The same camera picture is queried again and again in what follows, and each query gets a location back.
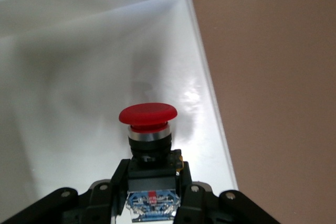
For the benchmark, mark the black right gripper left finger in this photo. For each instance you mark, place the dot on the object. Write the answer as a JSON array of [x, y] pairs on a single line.
[[99, 203]]

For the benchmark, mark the white plastic drawer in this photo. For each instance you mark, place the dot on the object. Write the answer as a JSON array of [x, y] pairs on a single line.
[[78, 64]]

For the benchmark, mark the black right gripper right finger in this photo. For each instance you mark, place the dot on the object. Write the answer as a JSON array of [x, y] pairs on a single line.
[[199, 203]]

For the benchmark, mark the red mushroom push button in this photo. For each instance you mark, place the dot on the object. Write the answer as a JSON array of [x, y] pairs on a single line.
[[147, 115]]

